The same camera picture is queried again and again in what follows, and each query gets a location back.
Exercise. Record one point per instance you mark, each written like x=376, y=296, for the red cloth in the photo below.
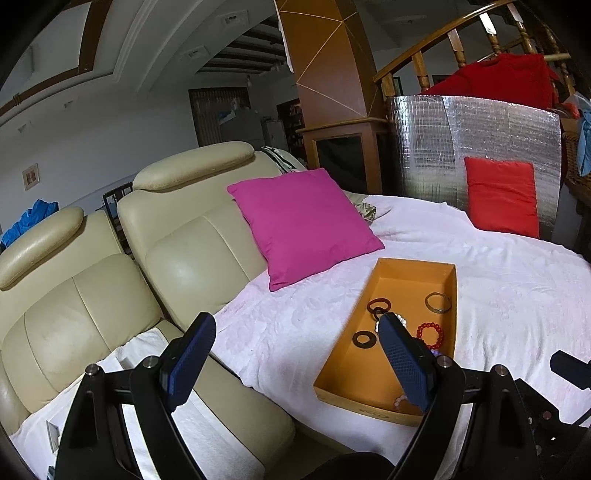
x=498, y=78

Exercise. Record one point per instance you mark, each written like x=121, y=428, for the white sofa towel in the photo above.
x=221, y=429

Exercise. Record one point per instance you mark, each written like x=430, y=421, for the dark wooden chair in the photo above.
x=113, y=207

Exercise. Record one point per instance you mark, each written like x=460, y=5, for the beige leather sofa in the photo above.
x=184, y=258

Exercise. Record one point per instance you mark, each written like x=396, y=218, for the striped cloth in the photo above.
x=281, y=157

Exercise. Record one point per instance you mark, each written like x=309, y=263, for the orange box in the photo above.
x=351, y=369

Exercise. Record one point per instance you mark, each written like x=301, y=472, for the blue cloth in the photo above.
x=584, y=147

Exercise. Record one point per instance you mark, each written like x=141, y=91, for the metal bangle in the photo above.
x=426, y=302

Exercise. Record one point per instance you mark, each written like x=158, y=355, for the white towel blanket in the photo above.
x=508, y=286

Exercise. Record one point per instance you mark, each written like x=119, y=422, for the blue garment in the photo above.
x=30, y=221

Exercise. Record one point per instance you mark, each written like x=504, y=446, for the red pillow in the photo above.
x=503, y=198

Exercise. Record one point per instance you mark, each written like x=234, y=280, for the wicker basket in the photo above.
x=572, y=157

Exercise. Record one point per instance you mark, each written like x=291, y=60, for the white refrigerator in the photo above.
x=274, y=134

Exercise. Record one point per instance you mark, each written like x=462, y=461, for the patterned cloth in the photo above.
x=371, y=211

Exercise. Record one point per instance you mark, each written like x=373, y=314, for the wooden cabinet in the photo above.
x=341, y=152

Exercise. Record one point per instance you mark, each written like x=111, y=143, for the wooden stair railing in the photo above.
x=415, y=60

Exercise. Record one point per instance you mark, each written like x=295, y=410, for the dark bookshelf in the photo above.
x=291, y=120

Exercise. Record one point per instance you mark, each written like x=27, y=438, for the pink pillow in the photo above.
x=304, y=226

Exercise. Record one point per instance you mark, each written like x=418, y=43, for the small wall picture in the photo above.
x=31, y=177

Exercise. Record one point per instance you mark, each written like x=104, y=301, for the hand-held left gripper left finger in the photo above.
x=189, y=355

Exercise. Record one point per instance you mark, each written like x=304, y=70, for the wooden pillar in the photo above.
x=328, y=60

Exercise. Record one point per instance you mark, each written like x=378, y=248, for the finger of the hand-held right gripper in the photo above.
x=570, y=367

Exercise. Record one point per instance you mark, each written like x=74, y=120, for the silver foil insulation sheet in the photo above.
x=425, y=147

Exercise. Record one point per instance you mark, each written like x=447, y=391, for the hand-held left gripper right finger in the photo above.
x=406, y=360

